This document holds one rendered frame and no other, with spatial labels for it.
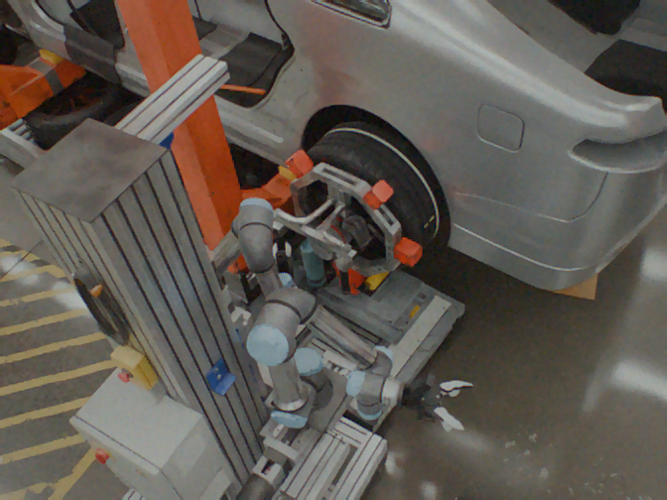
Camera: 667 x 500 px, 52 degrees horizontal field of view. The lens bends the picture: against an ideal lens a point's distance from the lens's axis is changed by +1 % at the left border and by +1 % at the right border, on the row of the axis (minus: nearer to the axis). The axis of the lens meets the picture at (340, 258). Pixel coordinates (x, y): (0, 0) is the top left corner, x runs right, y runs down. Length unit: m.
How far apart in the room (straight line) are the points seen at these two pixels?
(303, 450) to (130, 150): 1.31
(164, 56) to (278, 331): 1.06
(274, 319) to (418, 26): 1.11
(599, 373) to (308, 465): 1.66
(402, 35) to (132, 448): 1.57
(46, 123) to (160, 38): 2.21
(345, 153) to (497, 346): 1.37
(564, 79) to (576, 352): 1.70
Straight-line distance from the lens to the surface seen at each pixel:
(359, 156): 2.72
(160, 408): 2.11
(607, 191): 2.42
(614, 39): 3.91
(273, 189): 3.36
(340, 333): 2.05
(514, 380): 3.47
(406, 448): 3.28
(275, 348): 1.87
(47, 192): 1.57
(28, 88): 4.60
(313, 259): 3.01
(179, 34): 2.48
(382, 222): 2.70
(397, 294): 3.44
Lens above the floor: 3.00
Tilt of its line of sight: 50 degrees down
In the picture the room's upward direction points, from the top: 8 degrees counter-clockwise
